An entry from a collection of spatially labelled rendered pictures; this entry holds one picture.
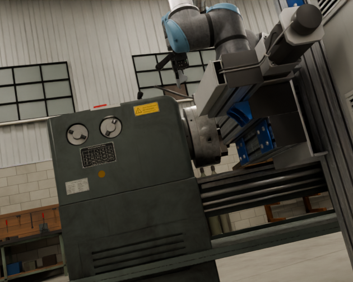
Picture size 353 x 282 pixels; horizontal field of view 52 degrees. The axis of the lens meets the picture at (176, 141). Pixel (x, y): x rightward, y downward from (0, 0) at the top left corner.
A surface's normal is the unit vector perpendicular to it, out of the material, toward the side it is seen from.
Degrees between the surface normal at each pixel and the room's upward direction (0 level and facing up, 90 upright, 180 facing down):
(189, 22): 86
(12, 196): 90
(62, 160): 90
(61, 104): 90
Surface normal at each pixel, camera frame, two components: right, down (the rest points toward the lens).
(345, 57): -0.97, 0.19
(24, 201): 0.24, -0.24
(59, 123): -0.01, -0.19
